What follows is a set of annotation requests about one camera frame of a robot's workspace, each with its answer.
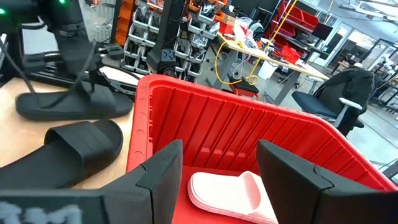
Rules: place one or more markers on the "black slide sandal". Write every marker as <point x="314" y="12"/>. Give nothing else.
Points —
<point x="62" y="155"/>
<point x="62" y="107"/>

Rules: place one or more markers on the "black office chair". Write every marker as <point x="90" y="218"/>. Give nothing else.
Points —
<point x="348" y="90"/>

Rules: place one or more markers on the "white bucket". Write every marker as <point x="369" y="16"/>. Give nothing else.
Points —
<point x="267" y="70"/>

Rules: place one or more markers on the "black pillar with X mark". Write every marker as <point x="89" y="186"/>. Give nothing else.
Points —
<point x="168" y="31"/>

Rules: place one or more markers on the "red cart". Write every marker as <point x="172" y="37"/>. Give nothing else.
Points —
<point x="245" y="88"/>

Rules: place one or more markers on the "black monitor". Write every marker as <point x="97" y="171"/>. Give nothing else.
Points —
<point x="321" y="31"/>

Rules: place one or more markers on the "pink slide sandal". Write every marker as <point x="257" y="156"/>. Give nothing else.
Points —
<point x="224" y="193"/>

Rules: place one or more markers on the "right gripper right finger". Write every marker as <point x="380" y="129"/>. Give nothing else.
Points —
<point x="295" y="193"/>

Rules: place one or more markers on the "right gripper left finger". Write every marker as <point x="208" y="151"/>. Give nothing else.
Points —
<point x="155" y="193"/>

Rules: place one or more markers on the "red plastic bin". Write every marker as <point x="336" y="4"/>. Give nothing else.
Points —
<point x="233" y="124"/>

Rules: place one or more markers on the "orange shelf rack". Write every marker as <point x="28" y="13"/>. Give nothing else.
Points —
<point x="122" y="25"/>

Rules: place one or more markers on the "white plastic bag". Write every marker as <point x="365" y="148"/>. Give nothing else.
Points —
<point x="244" y="31"/>

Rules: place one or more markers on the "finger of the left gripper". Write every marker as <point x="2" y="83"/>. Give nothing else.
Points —
<point x="85" y="84"/>
<point x="98" y="79"/>

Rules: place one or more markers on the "wooden workshop desk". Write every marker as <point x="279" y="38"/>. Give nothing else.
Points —
<point x="306" y="71"/>

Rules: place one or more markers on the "red basket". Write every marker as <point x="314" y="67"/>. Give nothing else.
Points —
<point x="290" y="55"/>

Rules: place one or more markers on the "red wall bins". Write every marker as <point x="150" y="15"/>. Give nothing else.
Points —
<point x="298" y="15"/>

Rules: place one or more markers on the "shelving with grey bins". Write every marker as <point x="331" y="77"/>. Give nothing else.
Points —
<point x="199" y="28"/>

